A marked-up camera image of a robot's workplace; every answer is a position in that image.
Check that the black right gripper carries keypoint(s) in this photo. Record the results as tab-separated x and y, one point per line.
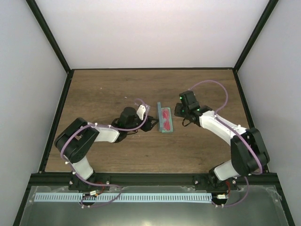
178	112

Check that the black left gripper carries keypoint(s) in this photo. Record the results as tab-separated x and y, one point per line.
147	126

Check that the light blue glasses case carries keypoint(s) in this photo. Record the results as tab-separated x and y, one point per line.
159	114

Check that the red transparent sunglasses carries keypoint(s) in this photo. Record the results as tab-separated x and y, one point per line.
166	116

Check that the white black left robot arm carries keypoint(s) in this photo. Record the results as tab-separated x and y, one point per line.
76	140

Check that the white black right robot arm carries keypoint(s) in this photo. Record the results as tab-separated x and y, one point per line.
248	152

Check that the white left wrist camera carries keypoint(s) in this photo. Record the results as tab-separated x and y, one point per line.
141	111

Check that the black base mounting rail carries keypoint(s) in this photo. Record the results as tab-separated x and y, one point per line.
200	181

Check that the light blue slotted cable duct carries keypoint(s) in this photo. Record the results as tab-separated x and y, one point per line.
125	197

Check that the black right frame post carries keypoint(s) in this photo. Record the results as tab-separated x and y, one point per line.
255	33

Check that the black aluminium frame post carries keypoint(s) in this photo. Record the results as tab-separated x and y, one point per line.
46	30

